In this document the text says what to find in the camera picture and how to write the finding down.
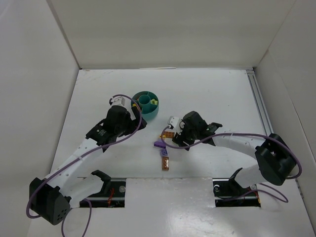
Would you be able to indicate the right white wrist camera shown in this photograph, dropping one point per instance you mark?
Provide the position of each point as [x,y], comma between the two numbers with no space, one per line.
[176,124]

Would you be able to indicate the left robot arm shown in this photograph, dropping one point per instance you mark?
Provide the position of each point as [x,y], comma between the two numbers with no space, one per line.
[62,190]

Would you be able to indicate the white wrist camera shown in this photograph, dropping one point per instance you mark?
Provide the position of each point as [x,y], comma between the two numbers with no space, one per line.
[117,101]
[176,124]

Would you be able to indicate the brown lego plate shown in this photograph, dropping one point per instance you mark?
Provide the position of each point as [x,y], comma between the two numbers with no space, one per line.
[168,134]

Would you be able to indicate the light green lego slope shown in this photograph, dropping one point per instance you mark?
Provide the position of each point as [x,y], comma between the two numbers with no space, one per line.
[154,102]

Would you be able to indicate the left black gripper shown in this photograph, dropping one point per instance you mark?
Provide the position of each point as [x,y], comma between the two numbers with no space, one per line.
[135,117]

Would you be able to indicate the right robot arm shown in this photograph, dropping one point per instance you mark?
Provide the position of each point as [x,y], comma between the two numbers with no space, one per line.
[275,161]

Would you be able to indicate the brown printed lego tile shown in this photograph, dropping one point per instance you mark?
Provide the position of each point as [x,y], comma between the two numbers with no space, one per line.
[165,163]

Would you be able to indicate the aluminium rail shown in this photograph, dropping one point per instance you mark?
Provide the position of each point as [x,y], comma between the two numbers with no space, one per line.
[263,114]

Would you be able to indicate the teal divided round container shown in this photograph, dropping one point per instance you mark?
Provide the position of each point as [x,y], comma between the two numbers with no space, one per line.
[148,110]

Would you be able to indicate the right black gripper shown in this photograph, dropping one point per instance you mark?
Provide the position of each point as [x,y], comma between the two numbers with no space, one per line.
[179,139]

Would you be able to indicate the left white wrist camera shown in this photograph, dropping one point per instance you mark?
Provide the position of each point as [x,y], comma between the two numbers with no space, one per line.
[117,101]

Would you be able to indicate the purple arch lego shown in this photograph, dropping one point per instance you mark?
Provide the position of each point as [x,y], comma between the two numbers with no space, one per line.
[159,144]

